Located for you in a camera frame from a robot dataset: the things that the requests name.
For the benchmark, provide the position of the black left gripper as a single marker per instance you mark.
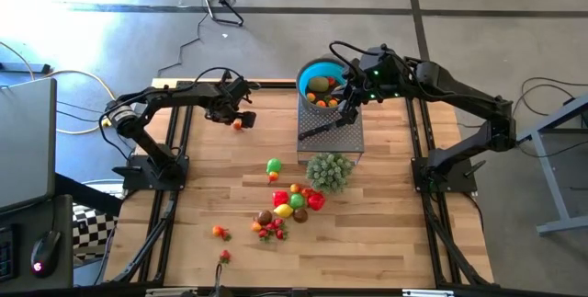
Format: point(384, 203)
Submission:
point(225, 99)

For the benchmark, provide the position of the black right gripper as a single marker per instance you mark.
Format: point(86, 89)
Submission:
point(381, 76)

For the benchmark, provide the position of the stemmed red orange fruit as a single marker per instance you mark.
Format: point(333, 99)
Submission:
point(331, 81)

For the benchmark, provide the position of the whole brown kiwi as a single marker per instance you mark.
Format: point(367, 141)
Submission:
point(318, 84)

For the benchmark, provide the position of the blue collapsible colander bowl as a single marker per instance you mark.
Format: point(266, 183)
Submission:
point(304, 78)

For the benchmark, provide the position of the black kitchen knife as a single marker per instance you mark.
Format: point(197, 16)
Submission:
point(317, 131)

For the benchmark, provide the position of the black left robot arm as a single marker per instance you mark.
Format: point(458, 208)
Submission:
point(174, 97)

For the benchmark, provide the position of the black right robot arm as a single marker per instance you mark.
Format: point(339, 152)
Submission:
point(459, 90)

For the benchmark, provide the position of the small red yellow fruit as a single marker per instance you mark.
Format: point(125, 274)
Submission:
point(273, 176)

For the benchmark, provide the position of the perforated grey metal stand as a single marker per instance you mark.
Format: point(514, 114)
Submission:
point(340, 143)

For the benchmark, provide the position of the potted artificial succulent plant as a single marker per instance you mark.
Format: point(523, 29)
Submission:
point(329, 173)

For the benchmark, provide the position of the green plastic pear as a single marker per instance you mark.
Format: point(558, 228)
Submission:
point(274, 166)

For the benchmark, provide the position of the red plastic tomato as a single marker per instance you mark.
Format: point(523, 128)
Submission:
point(307, 191)

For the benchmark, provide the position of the red bell pepper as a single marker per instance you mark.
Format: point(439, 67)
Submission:
point(280, 198)
point(316, 201)

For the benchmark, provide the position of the green plastic apple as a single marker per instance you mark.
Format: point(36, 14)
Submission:
point(297, 201)

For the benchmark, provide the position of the brown kiwi half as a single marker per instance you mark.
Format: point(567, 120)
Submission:
point(300, 215)
point(264, 217)

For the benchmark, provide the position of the yellow plastic lemon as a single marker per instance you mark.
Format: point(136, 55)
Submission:
point(283, 210)

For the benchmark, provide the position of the black white checkerboard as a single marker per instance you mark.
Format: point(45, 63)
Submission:
point(92, 230)

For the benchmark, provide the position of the black power strip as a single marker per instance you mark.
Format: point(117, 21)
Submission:
point(23, 68)

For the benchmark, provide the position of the grey laptop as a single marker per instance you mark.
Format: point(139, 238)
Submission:
point(25, 145)

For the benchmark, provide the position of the black computer mouse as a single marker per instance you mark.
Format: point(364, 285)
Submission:
point(45, 253)

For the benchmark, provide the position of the black keyboard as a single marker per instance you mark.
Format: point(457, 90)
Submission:
point(7, 255)

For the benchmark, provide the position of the black aluminium table frame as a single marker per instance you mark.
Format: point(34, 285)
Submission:
point(275, 84)

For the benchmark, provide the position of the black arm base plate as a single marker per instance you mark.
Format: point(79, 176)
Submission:
point(464, 182)
point(126, 180)

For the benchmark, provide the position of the grey desk frame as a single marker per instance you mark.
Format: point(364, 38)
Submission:
point(558, 196)

